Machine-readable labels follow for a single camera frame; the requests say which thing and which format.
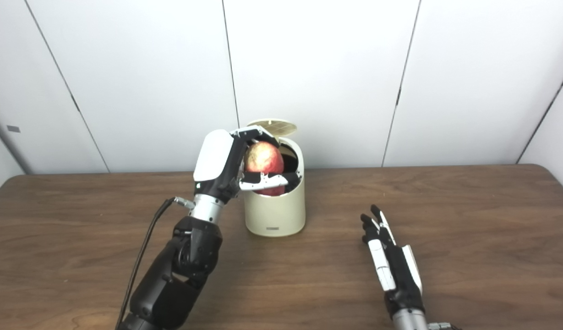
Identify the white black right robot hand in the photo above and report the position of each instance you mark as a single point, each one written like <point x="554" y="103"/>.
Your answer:
<point x="400" y="275"/>

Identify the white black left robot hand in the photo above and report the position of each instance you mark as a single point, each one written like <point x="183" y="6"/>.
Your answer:
<point x="212" y="158"/>

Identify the red apple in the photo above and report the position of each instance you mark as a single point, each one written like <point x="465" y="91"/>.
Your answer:
<point x="264" y="158"/>

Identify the cream round bin lid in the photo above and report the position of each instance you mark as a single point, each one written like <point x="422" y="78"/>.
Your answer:
<point x="279" y="126"/>

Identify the cream-colored round bin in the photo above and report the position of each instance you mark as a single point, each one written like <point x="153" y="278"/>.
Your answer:
<point x="274" y="213"/>

